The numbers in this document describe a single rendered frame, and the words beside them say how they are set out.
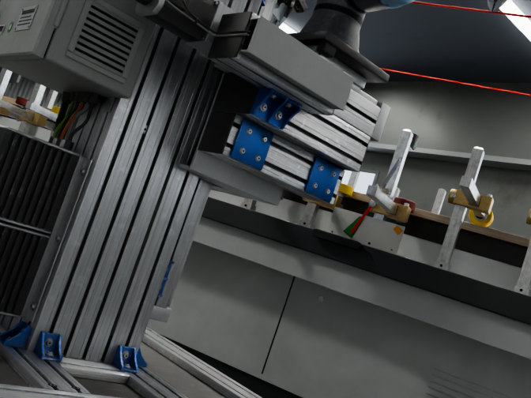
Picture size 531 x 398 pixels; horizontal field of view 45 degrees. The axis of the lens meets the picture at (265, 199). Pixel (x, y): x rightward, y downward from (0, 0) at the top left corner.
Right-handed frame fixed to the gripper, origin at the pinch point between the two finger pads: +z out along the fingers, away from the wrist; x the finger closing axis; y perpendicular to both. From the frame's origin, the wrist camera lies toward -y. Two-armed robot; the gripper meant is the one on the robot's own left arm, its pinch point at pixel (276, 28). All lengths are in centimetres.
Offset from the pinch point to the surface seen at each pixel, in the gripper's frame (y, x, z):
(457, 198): -52, 55, 38
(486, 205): -55, 64, 38
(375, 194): -19, 50, 48
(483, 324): -61, 71, 74
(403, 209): -45, 41, 46
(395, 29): -391, -318, -218
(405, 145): -43, 35, 24
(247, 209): -22, -9, 62
